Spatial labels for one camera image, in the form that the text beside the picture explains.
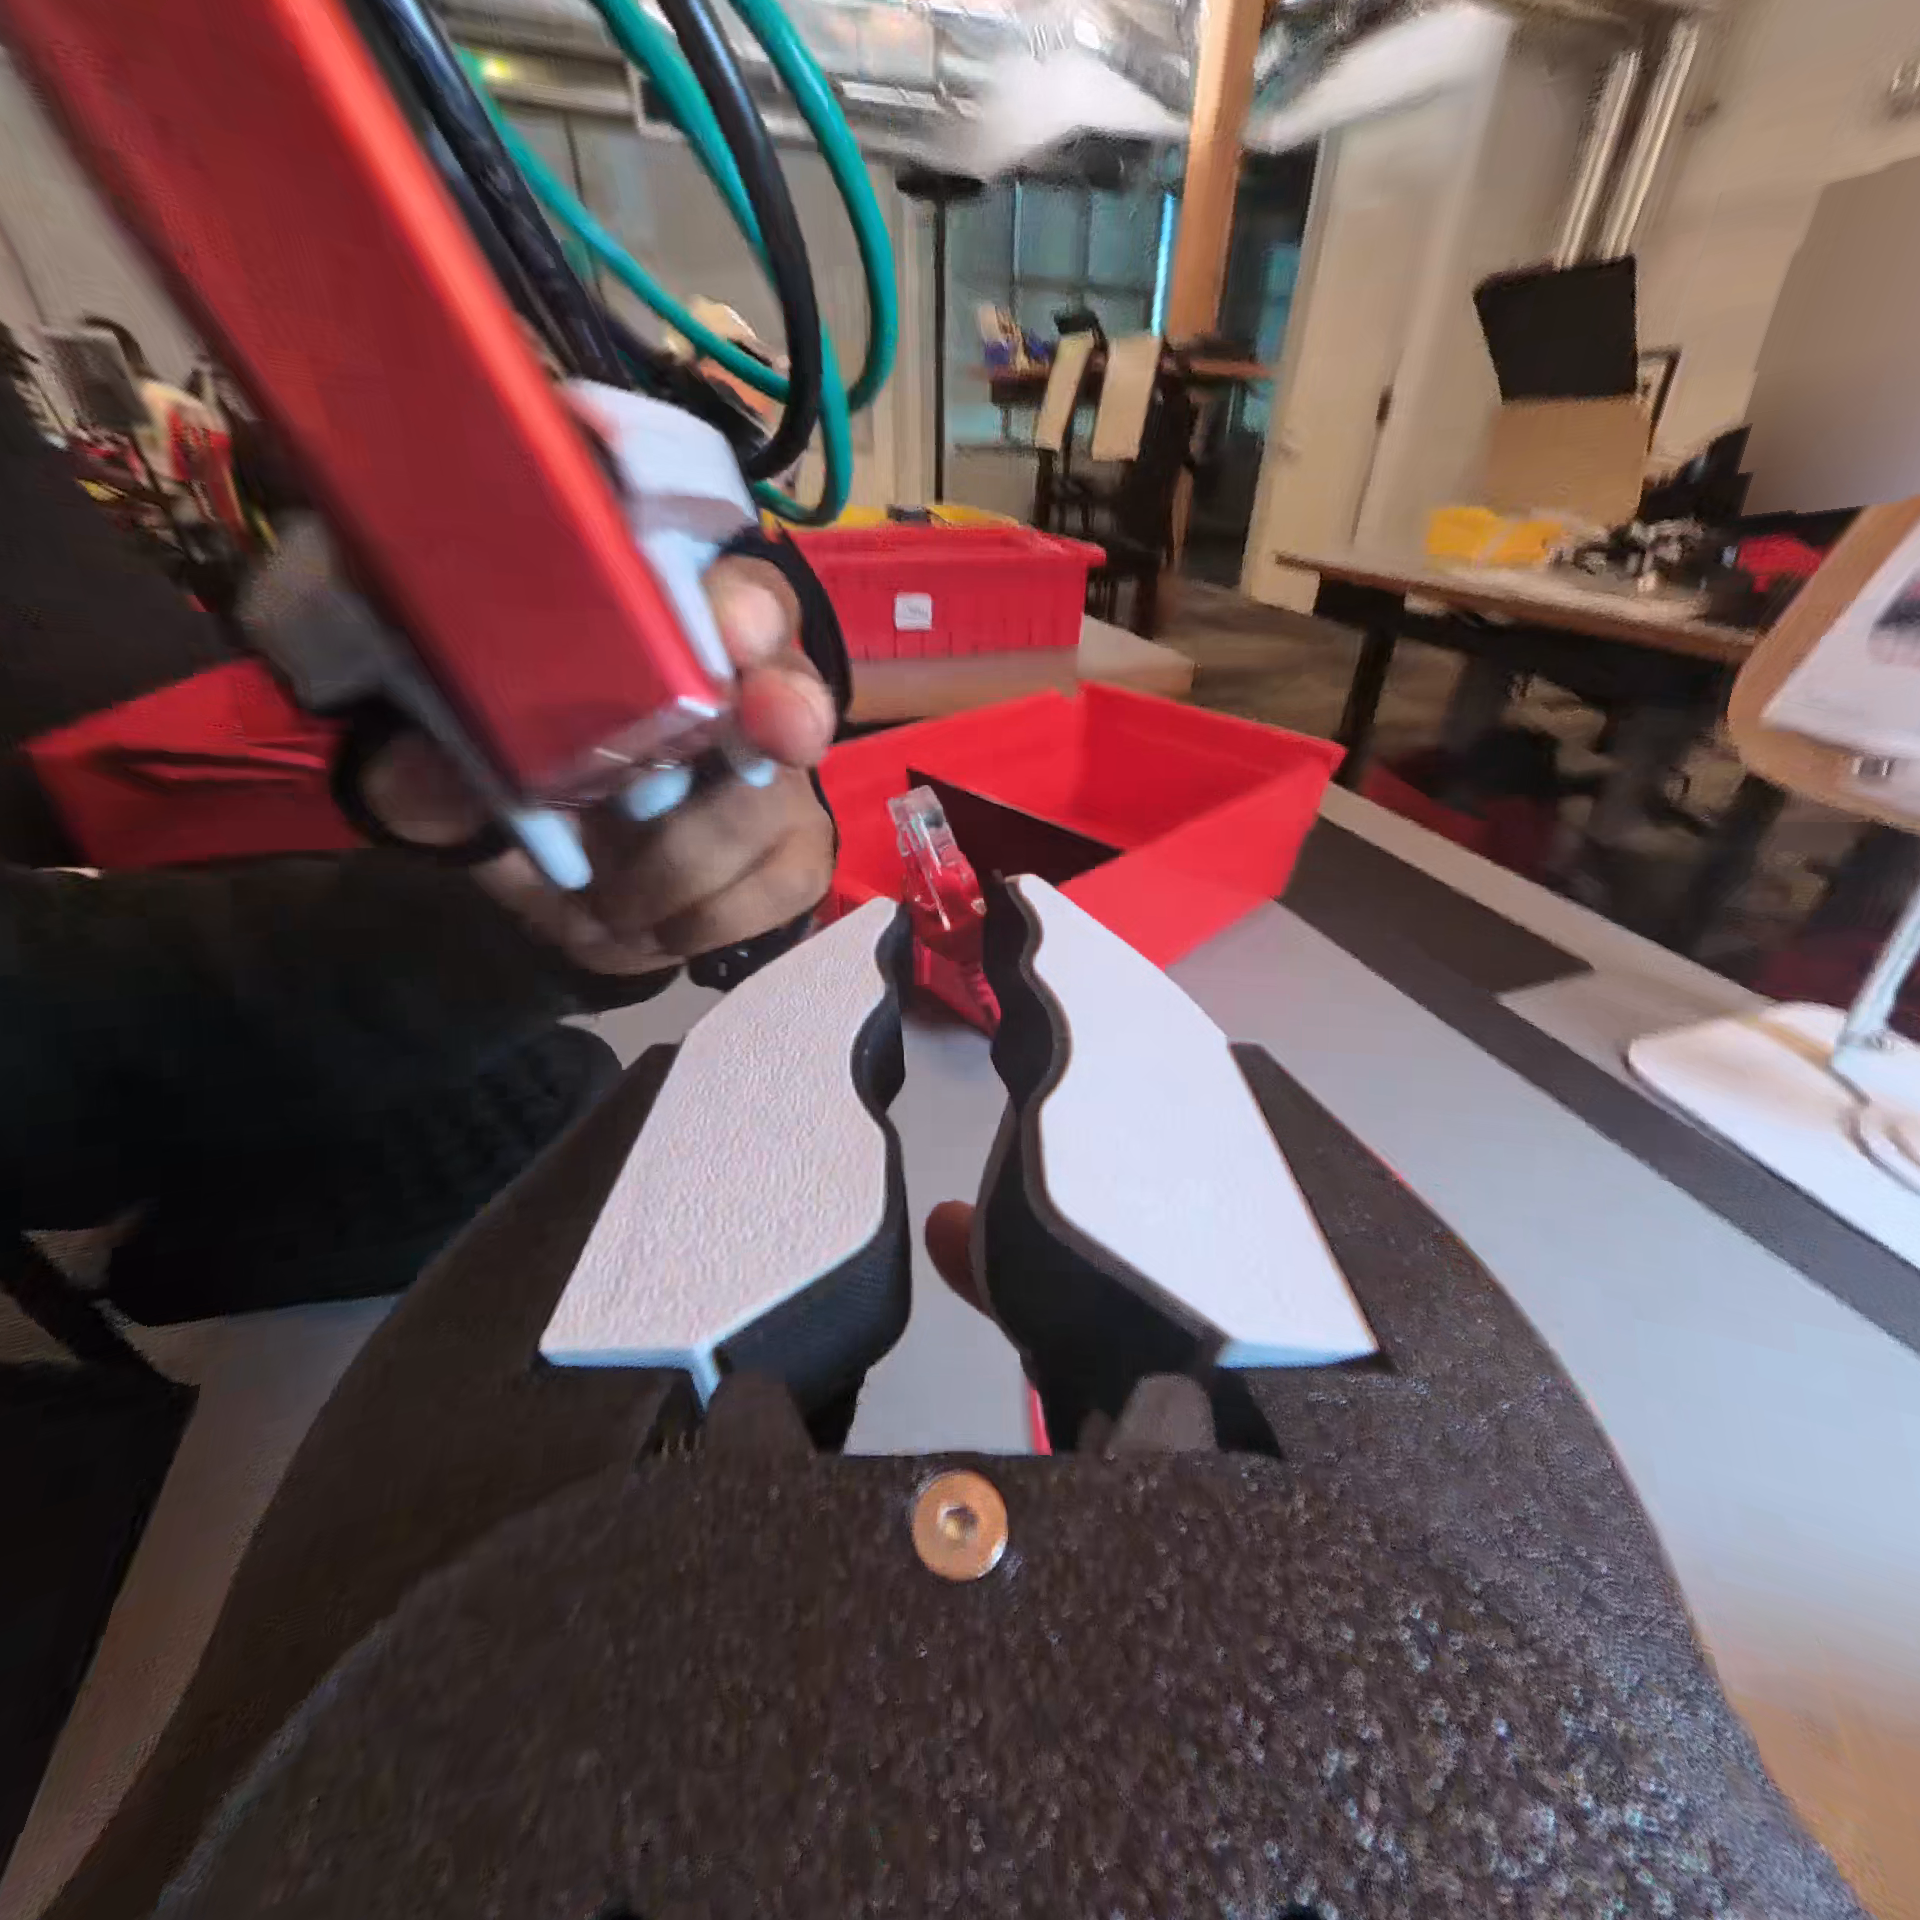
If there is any wooden post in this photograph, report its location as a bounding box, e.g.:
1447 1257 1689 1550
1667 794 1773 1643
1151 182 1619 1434
1162 0 1273 349

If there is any poster board on stand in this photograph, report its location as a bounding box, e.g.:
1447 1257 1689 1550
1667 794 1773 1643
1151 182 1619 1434
1625 498 1920 1201

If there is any green ethernet cable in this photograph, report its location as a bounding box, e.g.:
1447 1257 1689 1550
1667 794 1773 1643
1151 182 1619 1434
455 0 901 529

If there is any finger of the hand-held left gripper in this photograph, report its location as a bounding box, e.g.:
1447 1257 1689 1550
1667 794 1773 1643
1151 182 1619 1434
239 515 594 889
562 378 761 708

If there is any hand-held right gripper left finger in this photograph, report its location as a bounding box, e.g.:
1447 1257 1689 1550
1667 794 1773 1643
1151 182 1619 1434
536 896 914 1445

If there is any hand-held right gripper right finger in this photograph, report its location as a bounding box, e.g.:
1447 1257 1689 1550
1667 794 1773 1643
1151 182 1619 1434
971 873 1381 1457

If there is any red tote bag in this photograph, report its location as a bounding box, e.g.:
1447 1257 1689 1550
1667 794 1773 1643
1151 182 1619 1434
22 655 369 871

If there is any desk with paper sheets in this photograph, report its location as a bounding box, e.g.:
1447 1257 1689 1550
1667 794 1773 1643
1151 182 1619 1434
973 305 1270 640

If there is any yellow parts box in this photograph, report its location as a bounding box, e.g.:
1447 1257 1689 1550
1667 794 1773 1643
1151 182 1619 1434
1422 503 1566 568

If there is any red plastic bin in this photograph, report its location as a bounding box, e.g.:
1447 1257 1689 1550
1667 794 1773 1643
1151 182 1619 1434
815 678 1347 971

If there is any red ethernet port box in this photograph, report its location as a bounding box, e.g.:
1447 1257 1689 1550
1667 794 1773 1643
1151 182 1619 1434
0 0 739 808

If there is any red ethernet cable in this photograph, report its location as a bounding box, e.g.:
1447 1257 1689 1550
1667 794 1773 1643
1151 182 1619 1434
884 786 1056 1457

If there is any black floor lamp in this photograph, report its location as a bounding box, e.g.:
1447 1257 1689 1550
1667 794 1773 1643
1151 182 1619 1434
893 161 995 503

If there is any person's left forearm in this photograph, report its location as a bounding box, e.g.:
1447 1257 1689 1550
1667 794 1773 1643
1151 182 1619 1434
0 861 679 1329

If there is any person's left hand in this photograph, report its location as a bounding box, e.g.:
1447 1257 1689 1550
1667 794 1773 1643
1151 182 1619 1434
359 551 842 979

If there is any ribbed red bin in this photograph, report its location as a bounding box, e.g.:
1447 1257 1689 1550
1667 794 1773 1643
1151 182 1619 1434
782 521 1110 666

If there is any wooden work table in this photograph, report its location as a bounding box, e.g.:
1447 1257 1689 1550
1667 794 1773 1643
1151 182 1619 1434
1278 542 1763 842

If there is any black bin divider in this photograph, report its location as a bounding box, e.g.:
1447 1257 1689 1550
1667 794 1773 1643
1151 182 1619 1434
905 767 1128 902

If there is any black ethernet cable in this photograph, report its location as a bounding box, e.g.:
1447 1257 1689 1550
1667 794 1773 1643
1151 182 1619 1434
342 0 830 485

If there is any cardboard box with black flap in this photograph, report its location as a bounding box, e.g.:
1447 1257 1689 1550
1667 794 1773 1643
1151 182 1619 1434
1472 253 1655 529

